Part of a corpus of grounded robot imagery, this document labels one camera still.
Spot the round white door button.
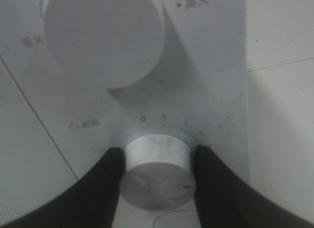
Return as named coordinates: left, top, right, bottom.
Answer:
left=153, top=209, right=201, bottom=228

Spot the upper white power knob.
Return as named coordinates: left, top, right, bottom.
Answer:
left=43, top=0, right=166, bottom=89

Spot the white microwave oven body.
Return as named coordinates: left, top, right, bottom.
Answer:
left=0, top=0, right=250, bottom=228

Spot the white timer knob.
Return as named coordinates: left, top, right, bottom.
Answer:
left=119, top=134, right=196, bottom=211

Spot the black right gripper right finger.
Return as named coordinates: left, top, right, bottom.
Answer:
left=194, top=145, right=314, bottom=228

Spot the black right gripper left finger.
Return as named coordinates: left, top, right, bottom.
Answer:
left=4, top=147, right=125, bottom=228

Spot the white microwave door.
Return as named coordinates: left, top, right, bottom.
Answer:
left=0, top=64, right=77, bottom=225

